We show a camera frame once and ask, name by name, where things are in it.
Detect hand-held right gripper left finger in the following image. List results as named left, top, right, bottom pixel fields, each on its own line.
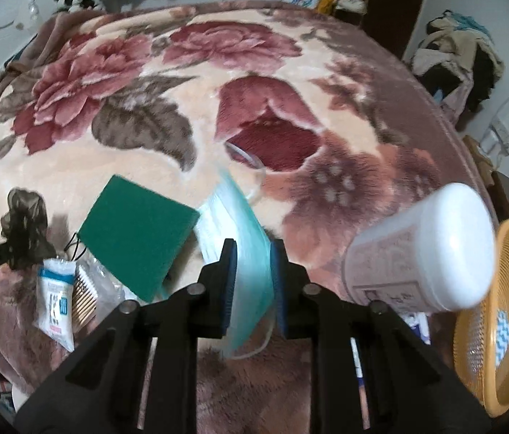
left=13, top=237, right=239, bottom=434

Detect blue face mask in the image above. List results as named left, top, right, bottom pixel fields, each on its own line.
left=193, top=140, right=278, bottom=361

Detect green scouring pad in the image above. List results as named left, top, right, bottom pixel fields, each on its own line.
left=76, top=174, right=201, bottom=303

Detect wooden side table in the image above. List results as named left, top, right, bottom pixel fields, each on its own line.
left=462, top=135, right=509, bottom=224

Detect dark wooden door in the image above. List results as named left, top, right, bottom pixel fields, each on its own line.
left=349, top=0, right=431, bottom=59

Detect clear plastic bag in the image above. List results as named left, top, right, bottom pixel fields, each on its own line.
left=74, top=255, right=126, bottom=322

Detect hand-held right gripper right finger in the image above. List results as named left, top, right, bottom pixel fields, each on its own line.
left=269, top=239, right=492, bottom=434

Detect white blue packet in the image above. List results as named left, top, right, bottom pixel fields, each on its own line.
left=33, top=258, right=77, bottom=352

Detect white power strip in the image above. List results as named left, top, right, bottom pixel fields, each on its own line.
left=483, top=118, right=509, bottom=154

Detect black elastic cord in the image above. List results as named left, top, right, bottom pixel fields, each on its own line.
left=65, top=233, right=88, bottom=260

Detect rattan chair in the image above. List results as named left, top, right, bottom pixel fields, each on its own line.
left=333, top=0, right=368, bottom=28

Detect dark mesh cloth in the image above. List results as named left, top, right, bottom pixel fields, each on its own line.
left=1, top=188, right=56, bottom=267

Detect pile of clothes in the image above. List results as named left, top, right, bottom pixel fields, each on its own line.
left=410, top=9, right=506, bottom=127

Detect blue patterned cloth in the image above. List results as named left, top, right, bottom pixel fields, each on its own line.
left=494, top=310, right=509, bottom=367

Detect white plastic canister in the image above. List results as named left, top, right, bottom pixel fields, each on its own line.
left=342, top=183, right=497, bottom=315

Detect floral plush blanket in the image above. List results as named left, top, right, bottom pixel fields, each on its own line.
left=0, top=0, right=499, bottom=434

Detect cotton swab packet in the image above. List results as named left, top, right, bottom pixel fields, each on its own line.
left=71, top=264, right=99, bottom=331

